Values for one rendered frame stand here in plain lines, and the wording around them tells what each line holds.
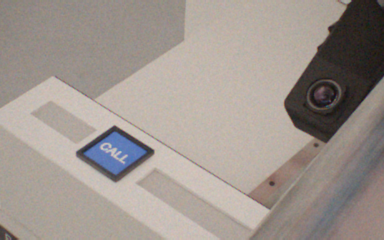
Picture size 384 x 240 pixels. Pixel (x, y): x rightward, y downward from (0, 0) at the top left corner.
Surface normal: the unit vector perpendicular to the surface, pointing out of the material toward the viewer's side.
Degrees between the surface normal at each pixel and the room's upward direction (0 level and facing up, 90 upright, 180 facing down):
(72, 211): 90
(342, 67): 30
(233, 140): 0
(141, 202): 0
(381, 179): 8
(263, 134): 0
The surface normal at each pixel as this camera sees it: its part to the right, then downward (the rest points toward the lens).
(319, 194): -0.25, -0.90
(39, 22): 0.04, -0.76
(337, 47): -0.32, -0.43
